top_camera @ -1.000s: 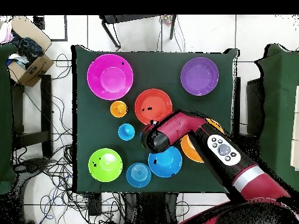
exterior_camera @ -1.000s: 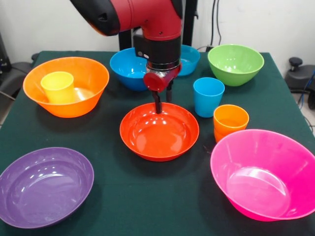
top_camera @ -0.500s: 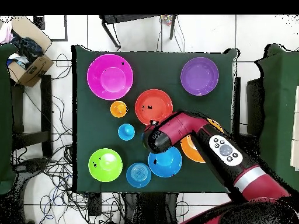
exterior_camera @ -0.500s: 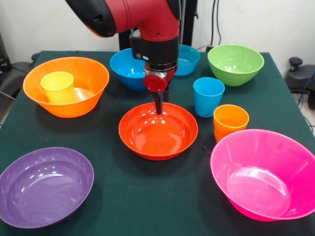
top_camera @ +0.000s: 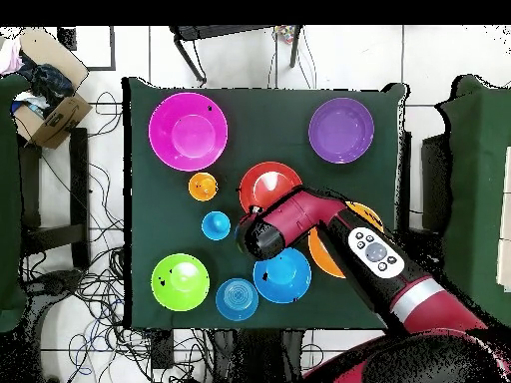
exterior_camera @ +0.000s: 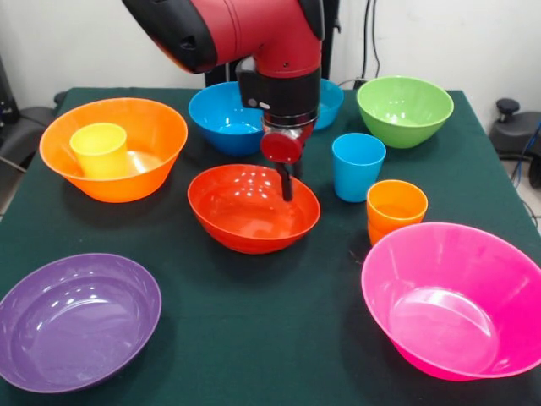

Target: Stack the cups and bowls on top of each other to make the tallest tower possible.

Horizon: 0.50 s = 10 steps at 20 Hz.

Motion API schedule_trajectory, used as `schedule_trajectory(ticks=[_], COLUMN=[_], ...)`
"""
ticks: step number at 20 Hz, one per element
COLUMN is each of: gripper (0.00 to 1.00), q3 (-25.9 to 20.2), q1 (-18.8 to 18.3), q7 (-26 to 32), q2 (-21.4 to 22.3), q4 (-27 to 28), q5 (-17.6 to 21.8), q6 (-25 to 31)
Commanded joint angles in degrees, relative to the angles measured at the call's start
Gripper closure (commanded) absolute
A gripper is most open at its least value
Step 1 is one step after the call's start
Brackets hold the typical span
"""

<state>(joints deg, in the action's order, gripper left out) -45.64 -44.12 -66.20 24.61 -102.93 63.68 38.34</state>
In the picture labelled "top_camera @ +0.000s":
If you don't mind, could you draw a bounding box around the red bowl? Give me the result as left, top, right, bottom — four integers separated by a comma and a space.
238, 161, 303, 214

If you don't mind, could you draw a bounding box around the blue cup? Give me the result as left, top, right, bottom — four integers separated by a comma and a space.
201, 210, 232, 241

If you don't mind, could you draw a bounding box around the orange cup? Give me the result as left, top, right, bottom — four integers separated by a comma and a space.
188, 172, 220, 202

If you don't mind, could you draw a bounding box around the large blue bowl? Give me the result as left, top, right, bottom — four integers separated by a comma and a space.
252, 246, 312, 305

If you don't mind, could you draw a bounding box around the orange bowl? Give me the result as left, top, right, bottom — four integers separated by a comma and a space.
306, 199, 385, 279

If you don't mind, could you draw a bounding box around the dark green table cloth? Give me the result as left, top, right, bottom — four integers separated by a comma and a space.
121, 76, 408, 330

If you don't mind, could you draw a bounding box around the small translucent blue bowl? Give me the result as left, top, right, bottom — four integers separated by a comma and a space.
215, 277, 259, 322

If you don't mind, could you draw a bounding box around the green bowl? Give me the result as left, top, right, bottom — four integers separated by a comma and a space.
150, 252, 212, 312

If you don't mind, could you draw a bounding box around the pink bowl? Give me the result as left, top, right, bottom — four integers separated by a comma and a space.
148, 92, 230, 173

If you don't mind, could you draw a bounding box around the purple bowl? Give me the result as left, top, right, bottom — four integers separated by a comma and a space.
307, 97, 375, 166

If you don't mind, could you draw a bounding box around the colourful toy pile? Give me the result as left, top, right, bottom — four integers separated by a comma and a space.
274, 25, 296, 45

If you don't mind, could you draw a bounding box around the black box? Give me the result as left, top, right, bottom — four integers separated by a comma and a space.
421, 133, 452, 234

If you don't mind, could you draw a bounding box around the cardboard box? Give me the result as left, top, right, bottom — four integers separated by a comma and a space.
11, 27, 94, 150

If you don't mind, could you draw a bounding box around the green cloth covered table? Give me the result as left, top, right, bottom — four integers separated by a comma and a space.
436, 74, 511, 316
0, 74, 31, 333

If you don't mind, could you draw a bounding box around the dark blue cloth bundle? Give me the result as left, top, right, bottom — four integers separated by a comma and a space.
17, 51, 75, 117

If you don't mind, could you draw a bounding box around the pink white cloth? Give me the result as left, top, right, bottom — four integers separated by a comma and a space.
0, 37, 23, 75

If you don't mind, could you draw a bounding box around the tangle of floor cables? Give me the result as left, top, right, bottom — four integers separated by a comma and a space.
23, 91, 213, 383

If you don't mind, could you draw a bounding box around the black bench frame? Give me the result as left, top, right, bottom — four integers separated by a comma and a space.
17, 127, 91, 272

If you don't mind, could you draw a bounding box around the black metal stool frame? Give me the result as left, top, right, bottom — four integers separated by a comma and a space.
169, 25, 303, 87

